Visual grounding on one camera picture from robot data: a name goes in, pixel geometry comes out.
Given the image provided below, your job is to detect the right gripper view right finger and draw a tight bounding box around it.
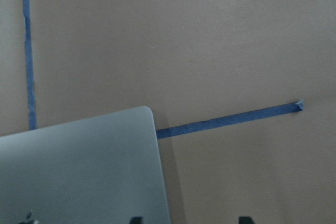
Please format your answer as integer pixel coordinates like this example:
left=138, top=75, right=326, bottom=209
left=238, top=216, right=255, bottom=224

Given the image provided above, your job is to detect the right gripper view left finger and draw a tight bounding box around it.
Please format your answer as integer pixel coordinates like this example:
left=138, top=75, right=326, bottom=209
left=130, top=216, right=143, bottom=224

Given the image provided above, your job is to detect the grey laptop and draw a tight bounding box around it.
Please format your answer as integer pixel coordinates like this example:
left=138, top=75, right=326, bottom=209
left=1, top=106, right=171, bottom=223

